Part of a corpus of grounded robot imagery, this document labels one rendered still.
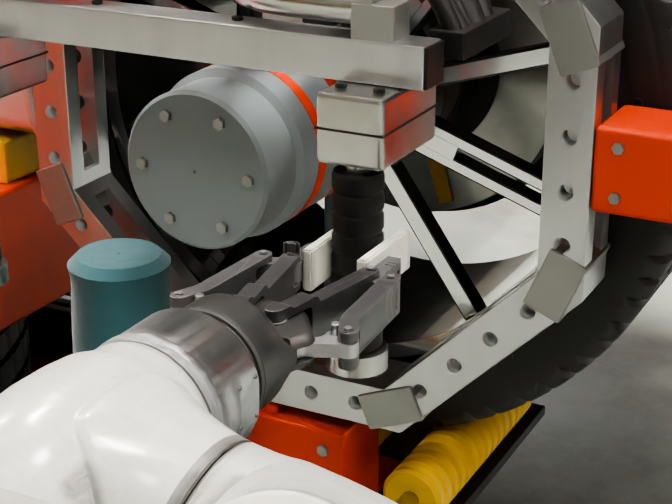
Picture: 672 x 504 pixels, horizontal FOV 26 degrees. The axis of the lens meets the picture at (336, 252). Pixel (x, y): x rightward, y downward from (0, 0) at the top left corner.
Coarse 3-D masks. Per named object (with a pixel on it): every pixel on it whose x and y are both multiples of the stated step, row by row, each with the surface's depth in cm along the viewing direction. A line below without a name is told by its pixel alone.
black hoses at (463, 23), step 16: (432, 0) 99; (448, 0) 99; (464, 0) 102; (480, 0) 103; (448, 16) 99; (464, 16) 101; (480, 16) 102; (496, 16) 103; (432, 32) 99; (448, 32) 99; (464, 32) 99; (480, 32) 101; (496, 32) 104; (448, 48) 99; (464, 48) 99; (480, 48) 101
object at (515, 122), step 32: (512, 0) 138; (512, 32) 139; (448, 96) 140; (480, 96) 143; (512, 96) 142; (544, 96) 140; (480, 128) 144; (512, 128) 143; (544, 128) 141; (416, 160) 149; (480, 160) 145; (384, 192) 152; (480, 192) 147
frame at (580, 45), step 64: (576, 0) 108; (64, 64) 133; (576, 64) 110; (64, 128) 135; (576, 128) 112; (64, 192) 137; (576, 192) 114; (576, 256) 116; (512, 320) 120; (320, 384) 131; (384, 384) 129; (448, 384) 125
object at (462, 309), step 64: (128, 0) 139; (192, 0) 139; (128, 64) 143; (192, 64) 153; (448, 64) 127; (512, 64) 124; (128, 128) 143; (448, 128) 129; (512, 192) 128; (192, 256) 144; (448, 256) 133; (448, 320) 138
